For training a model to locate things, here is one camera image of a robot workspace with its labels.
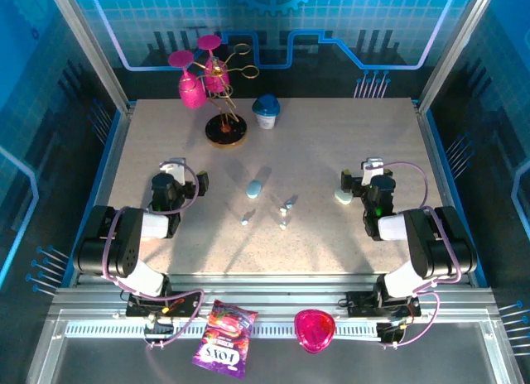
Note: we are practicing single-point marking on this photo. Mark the gold cup holder stand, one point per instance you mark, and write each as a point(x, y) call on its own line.
point(225, 131)

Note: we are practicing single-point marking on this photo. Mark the pink wine glass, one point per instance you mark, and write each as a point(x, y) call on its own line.
point(217, 78)
point(192, 92)

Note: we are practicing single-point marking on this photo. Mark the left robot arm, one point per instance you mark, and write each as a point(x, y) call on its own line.
point(124, 243)

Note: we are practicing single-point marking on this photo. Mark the aluminium frame rail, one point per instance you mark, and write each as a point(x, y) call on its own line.
point(269, 295)

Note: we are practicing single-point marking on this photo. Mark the pink heart-shaped bowl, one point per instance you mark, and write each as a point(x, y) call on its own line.
point(314, 330)

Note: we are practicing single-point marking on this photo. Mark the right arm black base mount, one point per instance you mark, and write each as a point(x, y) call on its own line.
point(360, 304)

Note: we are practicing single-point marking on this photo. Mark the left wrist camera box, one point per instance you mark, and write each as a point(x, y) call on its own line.
point(178, 175)

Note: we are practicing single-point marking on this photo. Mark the aluminium frame post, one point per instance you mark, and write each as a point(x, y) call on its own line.
point(447, 57)
point(98, 57)

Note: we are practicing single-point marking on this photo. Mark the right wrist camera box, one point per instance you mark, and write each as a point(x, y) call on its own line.
point(368, 175)

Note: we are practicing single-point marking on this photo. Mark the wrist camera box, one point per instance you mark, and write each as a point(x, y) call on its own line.
point(178, 175)
point(368, 175)

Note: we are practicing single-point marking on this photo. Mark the blue earbud charging case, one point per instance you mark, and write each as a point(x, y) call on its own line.
point(253, 189)

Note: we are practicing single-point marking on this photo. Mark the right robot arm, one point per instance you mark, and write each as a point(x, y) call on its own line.
point(430, 243)

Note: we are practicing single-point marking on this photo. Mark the black controller box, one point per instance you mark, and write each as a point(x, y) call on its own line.
point(159, 330)
point(389, 332)

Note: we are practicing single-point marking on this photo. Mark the purple candy bag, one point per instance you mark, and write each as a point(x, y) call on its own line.
point(223, 342)

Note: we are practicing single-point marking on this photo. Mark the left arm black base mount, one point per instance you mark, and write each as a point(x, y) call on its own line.
point(186, 305)

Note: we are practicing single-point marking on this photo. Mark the white cup blue lid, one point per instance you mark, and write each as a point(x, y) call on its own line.
point(266, 115)

